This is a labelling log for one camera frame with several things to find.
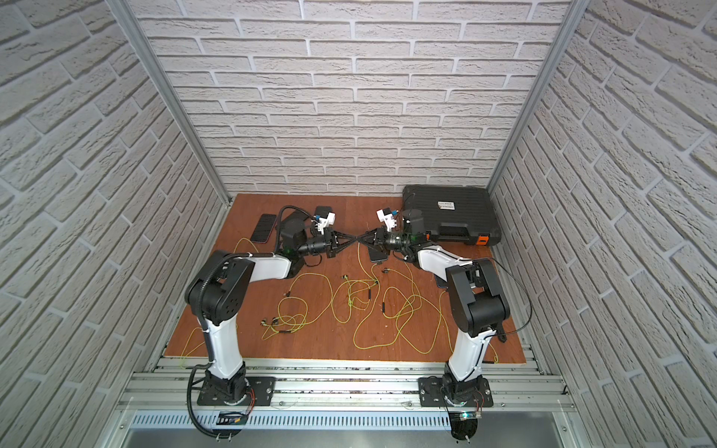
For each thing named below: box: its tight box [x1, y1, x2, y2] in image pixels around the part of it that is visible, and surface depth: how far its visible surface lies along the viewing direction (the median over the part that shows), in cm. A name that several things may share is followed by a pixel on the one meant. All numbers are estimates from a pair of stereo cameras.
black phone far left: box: [250, 213, 277, 244], surface depth 113 cm
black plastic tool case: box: [402, 184, 502, 246], surface depth 110 cm
